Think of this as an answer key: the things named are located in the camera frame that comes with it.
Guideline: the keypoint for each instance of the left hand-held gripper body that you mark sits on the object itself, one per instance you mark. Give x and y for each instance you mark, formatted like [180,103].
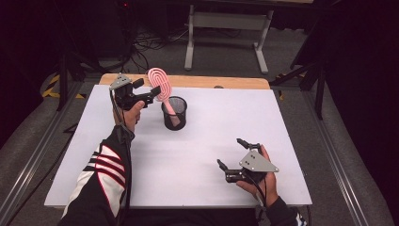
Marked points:
[124,95]

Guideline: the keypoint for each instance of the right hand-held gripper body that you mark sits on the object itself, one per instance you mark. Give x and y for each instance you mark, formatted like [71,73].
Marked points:
[257,163]

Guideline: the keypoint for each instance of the pink hairbrush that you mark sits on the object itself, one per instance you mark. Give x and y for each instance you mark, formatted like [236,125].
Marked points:
[159,82]

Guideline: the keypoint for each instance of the black mesh pen cup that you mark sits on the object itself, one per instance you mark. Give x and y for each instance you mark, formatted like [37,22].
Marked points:
[180,124]

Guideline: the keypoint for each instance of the person's left hand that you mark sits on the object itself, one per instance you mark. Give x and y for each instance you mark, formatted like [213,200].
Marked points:
[132,116]

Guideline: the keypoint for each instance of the person's right hand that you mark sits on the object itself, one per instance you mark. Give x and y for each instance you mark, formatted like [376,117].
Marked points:
[269,188]

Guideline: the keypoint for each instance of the white table cover board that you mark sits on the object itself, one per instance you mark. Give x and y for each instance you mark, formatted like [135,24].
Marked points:
[219,119]

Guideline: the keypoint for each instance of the yellow black hazard tape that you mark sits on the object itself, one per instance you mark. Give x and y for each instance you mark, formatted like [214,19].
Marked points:
[280,94]
[50,92]

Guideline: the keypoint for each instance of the black metal stand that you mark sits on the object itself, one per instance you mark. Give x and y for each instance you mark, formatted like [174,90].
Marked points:
[319,88]

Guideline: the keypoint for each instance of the aluminium floor rail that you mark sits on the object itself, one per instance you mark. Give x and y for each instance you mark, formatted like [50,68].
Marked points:
[338,166]
[34,160]

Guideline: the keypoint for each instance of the grey metal table frame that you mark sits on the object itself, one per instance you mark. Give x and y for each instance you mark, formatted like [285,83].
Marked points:
[229,20]

